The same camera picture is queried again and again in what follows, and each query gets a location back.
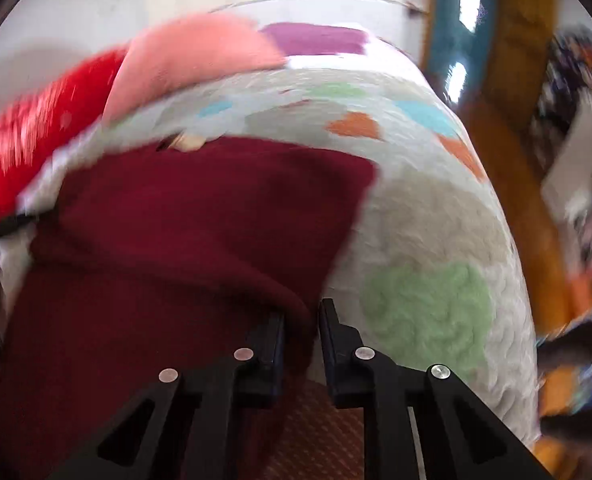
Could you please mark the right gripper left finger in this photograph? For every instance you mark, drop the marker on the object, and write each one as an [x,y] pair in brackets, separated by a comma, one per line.
[186,425]

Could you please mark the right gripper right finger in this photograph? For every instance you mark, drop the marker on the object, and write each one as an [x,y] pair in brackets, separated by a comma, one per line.
[417,423]

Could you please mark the dark red knit garment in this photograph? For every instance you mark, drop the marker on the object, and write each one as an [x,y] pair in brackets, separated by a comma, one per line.
[159,258]

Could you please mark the cluttered clothes shelf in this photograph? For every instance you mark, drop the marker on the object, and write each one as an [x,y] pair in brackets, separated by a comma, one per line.
[561,134]

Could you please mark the patchwork heart bedspread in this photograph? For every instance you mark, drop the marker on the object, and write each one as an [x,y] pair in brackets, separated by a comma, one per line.
[429,272]

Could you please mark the red floral quilt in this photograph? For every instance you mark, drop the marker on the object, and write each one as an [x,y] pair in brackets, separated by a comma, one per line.
[35,125]

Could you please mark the pink textured pillow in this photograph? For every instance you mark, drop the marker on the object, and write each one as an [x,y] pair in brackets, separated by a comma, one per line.
[186,51]

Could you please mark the wooden door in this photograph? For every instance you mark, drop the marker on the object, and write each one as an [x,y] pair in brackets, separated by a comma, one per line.
[498,118]

